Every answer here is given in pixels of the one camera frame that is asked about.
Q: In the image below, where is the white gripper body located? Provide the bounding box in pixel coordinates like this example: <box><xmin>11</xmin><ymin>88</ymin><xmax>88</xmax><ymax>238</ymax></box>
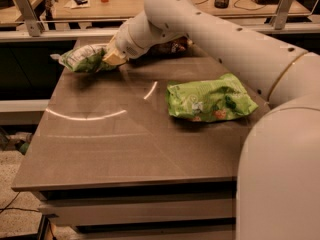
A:
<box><xmin>115</xmin><ymin>19</ymin><xmax>147</xmax><ymax>59</ymax></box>

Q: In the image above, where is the green jalapeno chip bag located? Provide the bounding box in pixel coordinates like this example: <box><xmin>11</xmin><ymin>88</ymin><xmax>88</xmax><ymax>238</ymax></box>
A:
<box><xmin>50</xmin><ymin>44</ymin><xmax>116</xmax><ymax>73</ymax></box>

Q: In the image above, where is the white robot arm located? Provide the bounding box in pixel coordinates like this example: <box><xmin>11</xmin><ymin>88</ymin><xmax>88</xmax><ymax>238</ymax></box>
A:
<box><xmin>104</xmin><ymin>0</ymin><xmax>320</xmax><ymax>240</ymax></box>

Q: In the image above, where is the brown yellow chip bag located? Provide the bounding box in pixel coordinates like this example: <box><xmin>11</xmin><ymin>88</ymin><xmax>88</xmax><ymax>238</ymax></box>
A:
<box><xmin>147</xmin><ymin>37</ymin><xmax>193</xmax><ymax>56</ymax></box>

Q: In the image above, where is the large light green chip bag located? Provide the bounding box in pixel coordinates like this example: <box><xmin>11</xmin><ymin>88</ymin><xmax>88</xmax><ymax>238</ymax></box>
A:
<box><xmin>166</xmin><ymin>73</ymin><xmax>258</xmax><ymax>123</ymax></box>

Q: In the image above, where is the black mesh pen cup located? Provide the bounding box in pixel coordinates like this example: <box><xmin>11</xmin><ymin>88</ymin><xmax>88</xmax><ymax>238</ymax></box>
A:
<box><xmin>214</xmin><ymin>0</ymin><xmax>230</xmax><ymax>9</ymax></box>

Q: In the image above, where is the table drawer front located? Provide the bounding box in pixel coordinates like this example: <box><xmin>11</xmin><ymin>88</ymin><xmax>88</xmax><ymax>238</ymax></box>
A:
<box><xmin>39</xmin><ymin>198</ymin><xmax>236</xmax><ymax>226</ymax></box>

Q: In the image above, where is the left metal bracket post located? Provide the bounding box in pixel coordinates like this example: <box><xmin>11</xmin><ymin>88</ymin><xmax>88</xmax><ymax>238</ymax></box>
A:
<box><xmin>15</xmin><ymin>0</ymin><xmax>44</xmax><ymax>37</ymax></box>

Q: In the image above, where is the metal bracket post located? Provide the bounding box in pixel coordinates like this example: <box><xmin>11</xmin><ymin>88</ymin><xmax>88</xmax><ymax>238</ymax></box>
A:
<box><xmin>15</xmin><ymin>0</ymin><xmax>44</xmax><ymax>37</ymax></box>
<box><xmin>270</xmin><ymin>0</ymin><xmax>294</xmax><ymax>30</ymax></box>

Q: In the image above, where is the right metal bracket post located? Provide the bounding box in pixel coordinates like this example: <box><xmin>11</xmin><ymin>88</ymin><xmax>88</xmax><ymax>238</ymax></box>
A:
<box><xmin>270</xmin><ymin>0</ymin><xmax>294</xmax><ymax>30</ymax></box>

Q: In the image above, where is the black floor cable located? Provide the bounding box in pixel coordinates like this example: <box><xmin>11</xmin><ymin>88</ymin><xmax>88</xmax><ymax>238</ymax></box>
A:
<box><xmin>0</xmin><ymin>191</ymin><xmax>42</xmax><ymax>215</ymax></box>

